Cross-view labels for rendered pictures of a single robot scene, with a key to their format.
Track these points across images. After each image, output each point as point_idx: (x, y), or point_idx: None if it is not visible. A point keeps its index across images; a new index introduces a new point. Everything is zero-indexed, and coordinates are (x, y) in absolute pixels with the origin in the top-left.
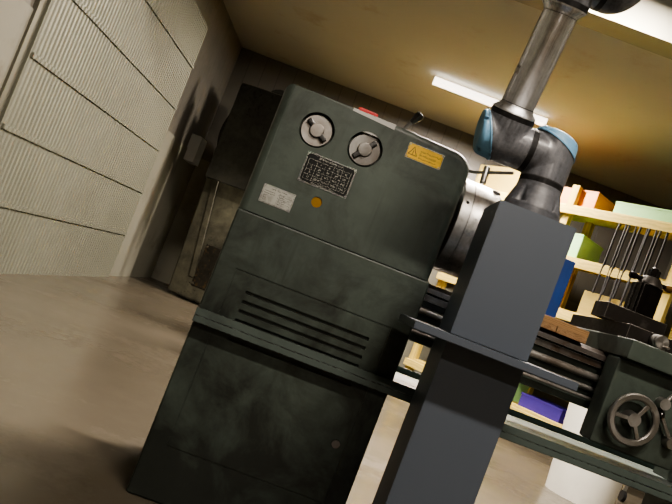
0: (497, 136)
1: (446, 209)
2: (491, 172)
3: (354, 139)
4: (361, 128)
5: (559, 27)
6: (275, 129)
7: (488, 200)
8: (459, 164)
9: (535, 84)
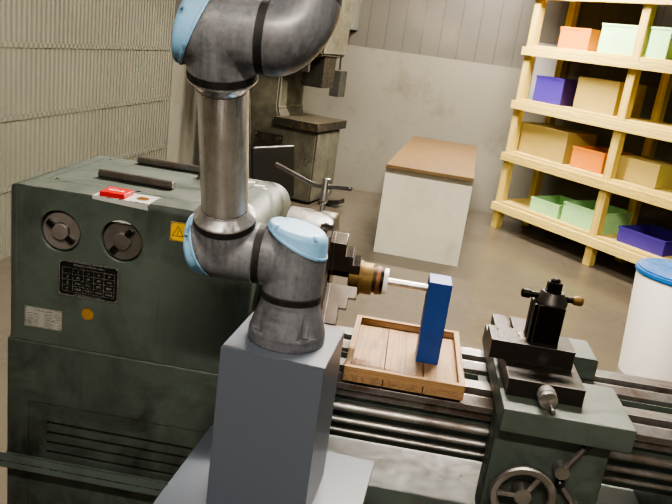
0: (203, 259)
1: (237, 292)
2: (330, 187)
3: (107, 231)
4: (109, 218)
5: (217, 116)
6: (14, 241)
7: None
8: None
9: (223, 190)
